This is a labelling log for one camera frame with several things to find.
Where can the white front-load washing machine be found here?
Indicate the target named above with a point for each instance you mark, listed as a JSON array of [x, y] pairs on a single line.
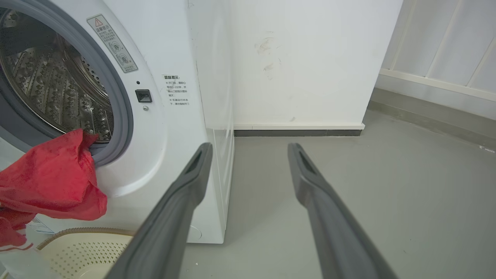
[[162, 128]]

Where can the grey warning sticker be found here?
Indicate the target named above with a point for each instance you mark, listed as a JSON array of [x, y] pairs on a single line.
[[112, 43]]

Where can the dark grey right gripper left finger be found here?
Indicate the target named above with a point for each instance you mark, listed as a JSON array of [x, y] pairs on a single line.
[[166, 228]]

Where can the black door latch socket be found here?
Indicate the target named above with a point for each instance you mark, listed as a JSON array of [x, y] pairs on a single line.
[[143, 95]]

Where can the red garment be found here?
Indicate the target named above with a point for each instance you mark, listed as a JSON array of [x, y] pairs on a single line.
[[50, 182]]

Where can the cream perforated laundry basket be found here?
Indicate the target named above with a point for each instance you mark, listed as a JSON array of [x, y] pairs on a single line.
[[83, 254]]

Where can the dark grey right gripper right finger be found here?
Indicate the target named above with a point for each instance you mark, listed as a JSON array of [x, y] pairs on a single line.
[[337, 232]]

